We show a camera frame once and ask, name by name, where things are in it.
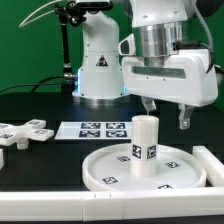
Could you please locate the white block at left edge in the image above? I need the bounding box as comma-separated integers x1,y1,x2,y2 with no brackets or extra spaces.
0,149,4,170

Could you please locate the white marker sheet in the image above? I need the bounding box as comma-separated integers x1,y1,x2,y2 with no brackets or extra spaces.
55,122,132,140

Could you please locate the black cable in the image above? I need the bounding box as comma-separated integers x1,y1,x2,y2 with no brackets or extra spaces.
0,74,78,96

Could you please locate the white cross-shaped table base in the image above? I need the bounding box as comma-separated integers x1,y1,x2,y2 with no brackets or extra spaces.
0,119,54,150

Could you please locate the white fence bar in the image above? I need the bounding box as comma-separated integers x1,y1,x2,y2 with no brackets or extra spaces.
193,146,224,187
0,187,224,221

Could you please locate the white front fence bar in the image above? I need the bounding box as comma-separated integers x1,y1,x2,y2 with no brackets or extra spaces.
0,187,224,221

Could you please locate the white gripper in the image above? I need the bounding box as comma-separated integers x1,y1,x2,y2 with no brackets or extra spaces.
122,49,218,130

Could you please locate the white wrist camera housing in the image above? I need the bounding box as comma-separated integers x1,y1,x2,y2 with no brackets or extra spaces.
118,34,136,56

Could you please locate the white round table top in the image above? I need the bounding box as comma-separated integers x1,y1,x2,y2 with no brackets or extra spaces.
82,143,206,191

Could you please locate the white right fence bar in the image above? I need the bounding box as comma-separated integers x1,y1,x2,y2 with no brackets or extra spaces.
193,146,224,187

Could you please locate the white cable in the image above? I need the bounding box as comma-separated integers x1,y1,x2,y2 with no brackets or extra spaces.
18,0,68,29

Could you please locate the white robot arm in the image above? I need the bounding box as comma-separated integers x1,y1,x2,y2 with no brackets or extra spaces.
69,0,218,129

